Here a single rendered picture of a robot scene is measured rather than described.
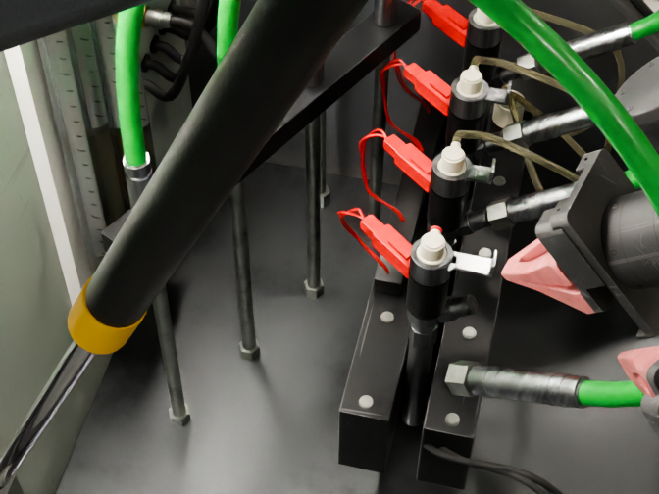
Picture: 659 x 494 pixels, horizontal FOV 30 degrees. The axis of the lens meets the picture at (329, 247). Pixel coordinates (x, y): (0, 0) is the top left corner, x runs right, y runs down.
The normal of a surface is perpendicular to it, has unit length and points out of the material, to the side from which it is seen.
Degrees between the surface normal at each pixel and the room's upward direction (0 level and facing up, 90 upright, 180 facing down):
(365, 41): 0
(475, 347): 0
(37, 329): 90
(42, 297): 90
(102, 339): 97
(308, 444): 0
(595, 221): 45
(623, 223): 53
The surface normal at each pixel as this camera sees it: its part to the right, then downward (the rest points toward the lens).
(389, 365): 0.00, -0.62
